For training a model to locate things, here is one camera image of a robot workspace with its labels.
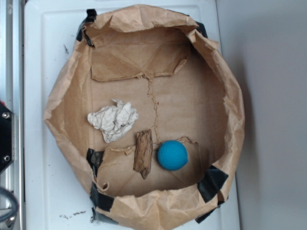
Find brown paper bag tray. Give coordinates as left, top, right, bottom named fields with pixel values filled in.
left=44, top=5, right=245, bottom=230

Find blue golf ball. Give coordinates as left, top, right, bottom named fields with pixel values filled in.
left=157, top=140, right=188, bottom=171

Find white plastic board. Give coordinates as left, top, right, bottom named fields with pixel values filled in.
left=24, top=0, right=240, bottom=230

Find brown wood chip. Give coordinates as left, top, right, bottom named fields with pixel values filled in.
left=133, top=129, right=153, bottom=180

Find aluminium frame rail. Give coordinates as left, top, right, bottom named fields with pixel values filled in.
left=0, top=0, right=26, bottom=230

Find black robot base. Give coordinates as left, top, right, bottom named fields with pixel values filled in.
left=0, top=101, right=15, bottom=174

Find crumpled white paper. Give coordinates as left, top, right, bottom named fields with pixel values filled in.
left=87, top=99, right=139, bottom=143

